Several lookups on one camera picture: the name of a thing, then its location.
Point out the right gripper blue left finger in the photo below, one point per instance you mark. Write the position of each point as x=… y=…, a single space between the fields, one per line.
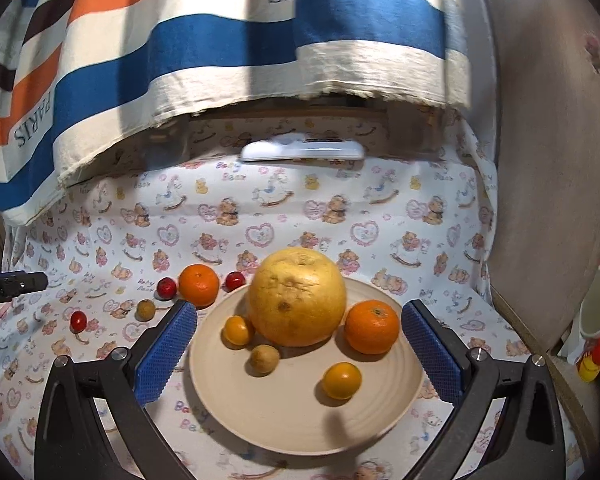
x=70 y=441

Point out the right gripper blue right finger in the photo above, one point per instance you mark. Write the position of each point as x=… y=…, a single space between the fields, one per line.
x=528 y=439

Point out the red cherry tomato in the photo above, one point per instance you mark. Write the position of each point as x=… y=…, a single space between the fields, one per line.
x=78 y=322

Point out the brown longan fruit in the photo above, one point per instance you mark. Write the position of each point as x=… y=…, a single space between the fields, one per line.
x=145 y=310
x=264 y=358

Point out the small yellow kumquat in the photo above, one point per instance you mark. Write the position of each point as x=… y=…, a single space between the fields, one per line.
x=341 y=381
x=237 y=331

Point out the orange mandarin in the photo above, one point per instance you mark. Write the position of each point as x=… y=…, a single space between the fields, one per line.
x=199 y=285
x=371 y=327

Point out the large yellow pomelo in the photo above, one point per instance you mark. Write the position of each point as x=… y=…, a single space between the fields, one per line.
x=297 y=297

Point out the beige round plate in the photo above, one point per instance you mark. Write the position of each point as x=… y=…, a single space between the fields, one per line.
x=287 y=410

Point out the striped Paris blanket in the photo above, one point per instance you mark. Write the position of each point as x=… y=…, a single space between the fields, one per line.
x=78 y=76

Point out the brown wooden headboard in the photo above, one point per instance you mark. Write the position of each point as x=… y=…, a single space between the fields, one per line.
x=547 y=243

